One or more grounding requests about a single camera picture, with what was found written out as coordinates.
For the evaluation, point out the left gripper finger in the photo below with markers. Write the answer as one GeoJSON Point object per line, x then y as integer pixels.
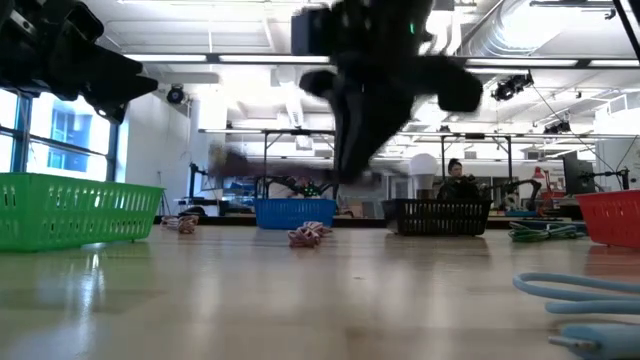
{"type": "Point", "coordinates": [112, 111]}
{"type": "Point", "coordinates": [120, 80]}

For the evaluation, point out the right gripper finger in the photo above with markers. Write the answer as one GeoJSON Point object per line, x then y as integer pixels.
{"type": "Point", "coordinates": [390, 115]}
{"type": "Point", "coordinates": [352, 130]}

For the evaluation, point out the black background robot arm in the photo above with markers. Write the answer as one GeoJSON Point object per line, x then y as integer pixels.
{"type": "Point", "coordinates": [525, 186]}
{"type": "Point", "coordinates": [295, 186]}

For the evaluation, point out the large white light bulb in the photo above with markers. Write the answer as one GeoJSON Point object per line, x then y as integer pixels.
{"type": "Point", "coordinates": [423, 167]}

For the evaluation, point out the person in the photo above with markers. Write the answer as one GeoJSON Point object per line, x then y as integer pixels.
{"type": "Point", "coordinates": [456, 185]}

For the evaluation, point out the blue plastic basket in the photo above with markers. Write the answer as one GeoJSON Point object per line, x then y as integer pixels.
{"type": "Point", "coordinates": [292, 214]}

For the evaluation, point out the black monitor stand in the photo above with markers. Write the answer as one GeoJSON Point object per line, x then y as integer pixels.
{"type": "Point", "coordinates": [192, 182]}

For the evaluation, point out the green plastic basket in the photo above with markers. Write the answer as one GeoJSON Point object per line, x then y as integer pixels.
{"type": "Point", "coordinates": [75, 215]}

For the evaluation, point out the black plastic basket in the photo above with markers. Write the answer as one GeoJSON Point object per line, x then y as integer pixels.
{"type": "Point", "coordinates": [435, 217]}

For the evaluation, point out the black ceiling spotlight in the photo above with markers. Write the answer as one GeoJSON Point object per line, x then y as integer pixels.
{"type": "Point", "coordinates": [557, 128]}
{"type": "Point", "coordinates": [511, 86]}

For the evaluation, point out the ceiling light strip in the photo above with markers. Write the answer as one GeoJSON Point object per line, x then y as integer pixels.
{"type": "Point", "coordinates": [250, 58]}
{"type": "Point", "coordinates": [525, 62]}

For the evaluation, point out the red desk lamp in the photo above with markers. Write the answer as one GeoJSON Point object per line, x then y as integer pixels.
{"type": "Point", "coordinates": [540, 175]}

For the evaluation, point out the black computer monitor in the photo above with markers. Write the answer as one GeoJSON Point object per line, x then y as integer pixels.
{"type": "Point", "coordinates": [577, 175]}

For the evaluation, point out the black boom stand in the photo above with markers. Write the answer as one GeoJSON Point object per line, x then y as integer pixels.
{"type": "Point", "coordinates": [607, 174]}

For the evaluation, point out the red plastic basket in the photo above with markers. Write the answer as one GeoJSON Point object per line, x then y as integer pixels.
{"type": "Point", "coordinates": [612, 217]}

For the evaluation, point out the window with dark frame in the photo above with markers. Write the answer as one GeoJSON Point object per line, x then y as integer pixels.
{"type": "Point", "coordinates": [70, 140]}

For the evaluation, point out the round black ceiling camera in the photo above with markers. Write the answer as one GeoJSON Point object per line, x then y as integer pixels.
{"type": "Point", "coordinates": [175, 94]}

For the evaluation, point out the black metal rig frame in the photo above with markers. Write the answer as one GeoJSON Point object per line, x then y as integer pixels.
{"type": "Point", "coordinates": [509, 160]}
{"type": "Point", "coordinates": [265, 160]}

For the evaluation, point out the silver ventilation duct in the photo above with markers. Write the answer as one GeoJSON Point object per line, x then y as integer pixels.
{"type": "Point", "coordinates": [540, 25]}

